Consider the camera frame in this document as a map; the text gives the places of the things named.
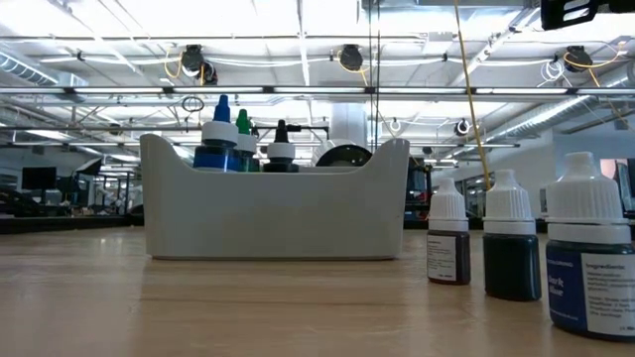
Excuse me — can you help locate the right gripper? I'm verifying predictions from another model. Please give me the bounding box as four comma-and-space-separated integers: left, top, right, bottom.
540, 0, 635, 31

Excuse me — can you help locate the small white-capped dropper bottle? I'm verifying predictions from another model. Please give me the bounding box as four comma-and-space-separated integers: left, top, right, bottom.
482, 169, 543, 302
427, 177, 471, 287

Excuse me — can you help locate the small dark dropper bottle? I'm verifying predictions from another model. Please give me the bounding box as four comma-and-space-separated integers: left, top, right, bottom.
544, 151, 635, 343

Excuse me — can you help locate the black candy color bottle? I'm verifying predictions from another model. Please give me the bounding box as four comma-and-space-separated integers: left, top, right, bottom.
262, 119, 301, 174

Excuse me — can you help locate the green candy color bottle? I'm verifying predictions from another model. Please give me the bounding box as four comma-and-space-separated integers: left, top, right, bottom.
233, 108, 261, 174

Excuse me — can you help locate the grey plastic bin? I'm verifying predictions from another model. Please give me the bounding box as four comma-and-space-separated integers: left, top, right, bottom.
140, 133, 412, 262

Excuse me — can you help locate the blue candy color bottle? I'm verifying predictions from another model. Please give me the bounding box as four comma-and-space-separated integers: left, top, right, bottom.
191, 93, 240, 174

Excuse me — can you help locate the black computer monitor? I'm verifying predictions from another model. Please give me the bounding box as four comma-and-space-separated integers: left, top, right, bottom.
614, 158, 635, 214
20, 167, 58, 190

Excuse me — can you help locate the yellow hanging cord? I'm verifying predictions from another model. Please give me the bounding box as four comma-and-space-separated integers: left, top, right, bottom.
453, 0, 492, 192

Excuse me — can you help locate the black hanging cable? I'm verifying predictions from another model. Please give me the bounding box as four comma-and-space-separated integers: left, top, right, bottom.
367, 0, 382, 150

